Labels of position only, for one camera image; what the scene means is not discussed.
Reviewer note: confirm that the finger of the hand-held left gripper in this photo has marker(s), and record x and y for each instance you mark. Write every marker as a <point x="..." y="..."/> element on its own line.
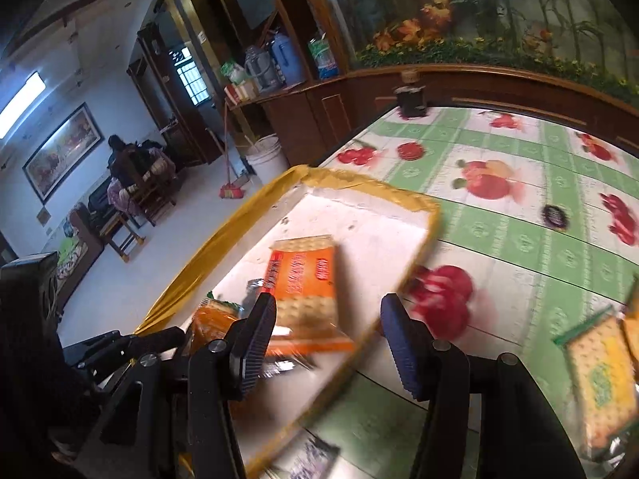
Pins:
<point x="145" y="342"/>

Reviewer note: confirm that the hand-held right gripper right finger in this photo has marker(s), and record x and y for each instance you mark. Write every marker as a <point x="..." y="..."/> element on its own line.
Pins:
<point x="404" y="352"/>

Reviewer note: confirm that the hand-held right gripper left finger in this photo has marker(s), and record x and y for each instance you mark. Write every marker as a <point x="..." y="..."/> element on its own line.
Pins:
<point x="254" y="342"/>

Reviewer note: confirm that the orange cracker packet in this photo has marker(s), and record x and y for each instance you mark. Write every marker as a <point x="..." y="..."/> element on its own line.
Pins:
<point x="304" y="299"/>

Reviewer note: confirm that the large yellow foil bag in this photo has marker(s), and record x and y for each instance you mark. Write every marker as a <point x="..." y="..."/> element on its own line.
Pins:
<point x="349" y="219"/>

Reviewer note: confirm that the orange green-edged snack packet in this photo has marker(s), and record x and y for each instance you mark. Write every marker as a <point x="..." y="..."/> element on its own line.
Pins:
<point x="209" y="327"/>

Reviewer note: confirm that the small silver wrapper packet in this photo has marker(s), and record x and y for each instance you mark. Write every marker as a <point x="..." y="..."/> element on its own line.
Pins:
<point x="255" y="285"/>

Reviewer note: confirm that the wooden sofa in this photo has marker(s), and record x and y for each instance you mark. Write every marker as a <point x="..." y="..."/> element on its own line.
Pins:
<point x="75" y="252"/>

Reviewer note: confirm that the dark grey snack packet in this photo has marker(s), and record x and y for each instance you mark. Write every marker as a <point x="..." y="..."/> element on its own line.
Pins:
<point x="309" y="459"/>

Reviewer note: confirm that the fruit print green tablecloth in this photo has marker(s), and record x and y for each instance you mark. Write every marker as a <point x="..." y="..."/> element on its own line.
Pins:
<point x="499" y="259"/>

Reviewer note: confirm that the wooden chair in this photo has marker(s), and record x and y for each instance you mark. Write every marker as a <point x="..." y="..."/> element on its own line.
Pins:
<point x="150" y="197"/>

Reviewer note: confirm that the red broom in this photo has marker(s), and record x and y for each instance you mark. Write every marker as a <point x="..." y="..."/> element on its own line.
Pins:
<point x="230" y="192"/>

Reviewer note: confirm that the white plastic bucket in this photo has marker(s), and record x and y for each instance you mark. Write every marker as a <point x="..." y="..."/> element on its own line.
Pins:
<point x="265" y="158"/>

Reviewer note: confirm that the yellow green-edged cracker packet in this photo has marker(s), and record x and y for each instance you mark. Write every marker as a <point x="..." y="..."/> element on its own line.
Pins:
<point x="599" y="384"/>

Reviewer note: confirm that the dark round bottle cap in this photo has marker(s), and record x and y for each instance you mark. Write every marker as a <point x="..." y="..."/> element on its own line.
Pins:
<point x="554" y="217"/>

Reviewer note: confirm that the brown wooden cabinet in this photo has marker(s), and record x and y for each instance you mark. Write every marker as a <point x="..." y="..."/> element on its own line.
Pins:
<point x="299" y="119"/>

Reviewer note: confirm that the red white carton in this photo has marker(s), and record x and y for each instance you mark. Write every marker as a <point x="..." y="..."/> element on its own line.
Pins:
<point x="240" y="92"/>

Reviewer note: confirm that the dark jar with cork lid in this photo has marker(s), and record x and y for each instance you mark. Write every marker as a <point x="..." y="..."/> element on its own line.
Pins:
<point x="412" y="99"/>

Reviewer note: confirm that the fluorescent ceiling light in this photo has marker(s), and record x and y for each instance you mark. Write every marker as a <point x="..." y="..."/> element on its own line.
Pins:
<point x="20" y="102"/>

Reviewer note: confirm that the barred window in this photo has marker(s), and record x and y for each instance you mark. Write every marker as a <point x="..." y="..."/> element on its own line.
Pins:
<point x="192" y="77"/>

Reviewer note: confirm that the green white snack bag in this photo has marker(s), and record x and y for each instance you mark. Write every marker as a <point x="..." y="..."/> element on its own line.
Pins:
<point x="232" y="72"/>

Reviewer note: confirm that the grey thermos jug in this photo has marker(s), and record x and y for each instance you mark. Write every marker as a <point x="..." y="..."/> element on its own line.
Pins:
<point x="259" y="69"/>

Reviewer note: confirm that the blue thermos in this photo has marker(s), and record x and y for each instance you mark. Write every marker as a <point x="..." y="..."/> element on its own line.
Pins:
<point x="288" y="60"/>

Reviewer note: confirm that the plastic water bottle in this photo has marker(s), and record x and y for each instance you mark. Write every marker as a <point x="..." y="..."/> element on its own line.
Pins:
<point x="322" y="57"/>

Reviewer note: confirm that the glass case with artificial flowers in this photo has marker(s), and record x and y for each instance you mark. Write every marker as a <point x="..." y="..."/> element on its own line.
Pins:
<point x="449" y="10"/>

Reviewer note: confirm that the framed wall picture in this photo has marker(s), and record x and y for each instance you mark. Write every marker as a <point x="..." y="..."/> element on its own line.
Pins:
<point x="62" y="152"/>

